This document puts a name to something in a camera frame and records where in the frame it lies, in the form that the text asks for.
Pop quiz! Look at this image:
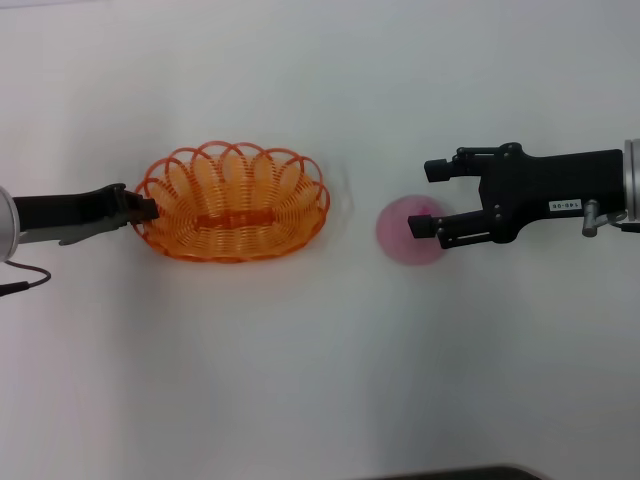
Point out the gray right arm cable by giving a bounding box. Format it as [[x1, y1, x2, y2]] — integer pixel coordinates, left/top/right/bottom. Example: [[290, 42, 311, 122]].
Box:
[[597, 209, 640, 232]]

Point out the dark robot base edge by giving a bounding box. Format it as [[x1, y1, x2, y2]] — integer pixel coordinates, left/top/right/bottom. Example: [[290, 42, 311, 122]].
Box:
[[349, 464, 546, 480]]

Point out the dark left arm cable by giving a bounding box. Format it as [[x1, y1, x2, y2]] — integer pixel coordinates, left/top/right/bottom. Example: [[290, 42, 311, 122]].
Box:
[[0, 259, 53, 300]]

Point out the orange plastic wire basket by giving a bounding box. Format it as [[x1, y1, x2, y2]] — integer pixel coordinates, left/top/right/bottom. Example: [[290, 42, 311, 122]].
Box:
[[134, 141, 331, 264]]

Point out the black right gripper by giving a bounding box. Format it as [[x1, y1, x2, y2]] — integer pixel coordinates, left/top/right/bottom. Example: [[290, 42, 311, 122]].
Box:
[[407, 143, 627, 250]]

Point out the pink peach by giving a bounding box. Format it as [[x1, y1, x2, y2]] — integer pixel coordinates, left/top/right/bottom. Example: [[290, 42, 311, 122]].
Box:
[[375, 194, 450, 269]]

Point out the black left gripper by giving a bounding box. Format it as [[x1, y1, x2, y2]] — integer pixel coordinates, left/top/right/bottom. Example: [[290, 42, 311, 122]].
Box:
[[12, 183, 161, 234]]

